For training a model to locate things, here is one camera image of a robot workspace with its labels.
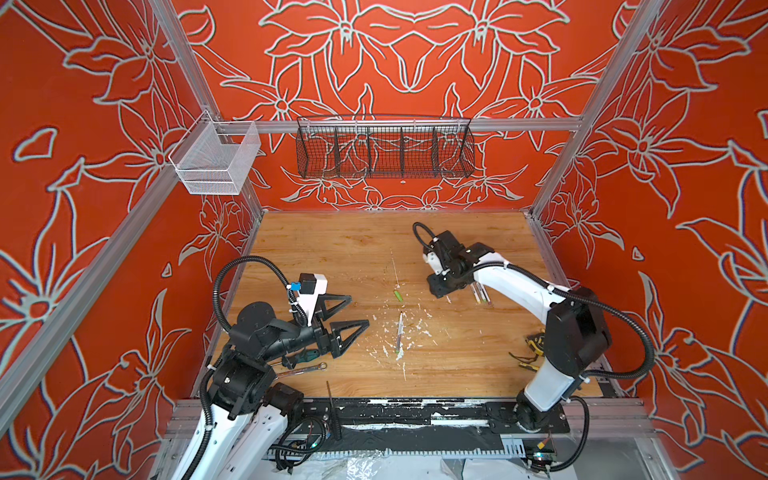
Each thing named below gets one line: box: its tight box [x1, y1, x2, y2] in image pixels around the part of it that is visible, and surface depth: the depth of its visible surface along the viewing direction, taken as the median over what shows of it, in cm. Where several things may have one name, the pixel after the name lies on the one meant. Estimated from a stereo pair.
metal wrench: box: [275, 362, 328, 379], surface depth 81 cm
